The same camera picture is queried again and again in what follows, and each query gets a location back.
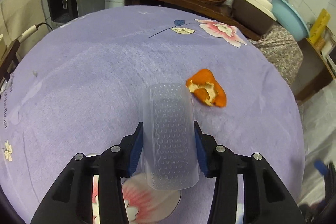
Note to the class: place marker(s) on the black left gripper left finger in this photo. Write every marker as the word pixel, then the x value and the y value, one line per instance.
pixel 69 199

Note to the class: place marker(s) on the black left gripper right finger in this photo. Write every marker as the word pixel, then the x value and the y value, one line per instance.
pixel 266 199

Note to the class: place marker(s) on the clear plastic cup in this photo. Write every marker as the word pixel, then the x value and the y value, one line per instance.
pixel 169 148

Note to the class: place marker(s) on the orange peel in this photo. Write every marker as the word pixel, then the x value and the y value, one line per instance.
pixel 206 89

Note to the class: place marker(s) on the white cloth cover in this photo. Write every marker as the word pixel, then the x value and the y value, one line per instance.
pixel 318 123

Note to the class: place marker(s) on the purple floral tablecloth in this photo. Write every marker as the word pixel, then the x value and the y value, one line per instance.
pixel 79 90

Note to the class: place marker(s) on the floral cloth cover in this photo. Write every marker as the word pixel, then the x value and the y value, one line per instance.
pixel 280 49

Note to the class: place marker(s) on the wooden chair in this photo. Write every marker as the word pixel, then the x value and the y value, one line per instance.
pixel 10 54

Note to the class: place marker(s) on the yellow box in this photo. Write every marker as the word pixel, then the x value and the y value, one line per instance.
pixel 319 26

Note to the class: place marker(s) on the brown white rice cooker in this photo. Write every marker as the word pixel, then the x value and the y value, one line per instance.
pixel 256 15

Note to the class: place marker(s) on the light blue plastic basin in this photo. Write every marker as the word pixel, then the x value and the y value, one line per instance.
pixel 290 19

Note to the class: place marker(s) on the dark wooden counter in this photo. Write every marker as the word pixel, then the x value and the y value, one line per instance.
pixel 220 13

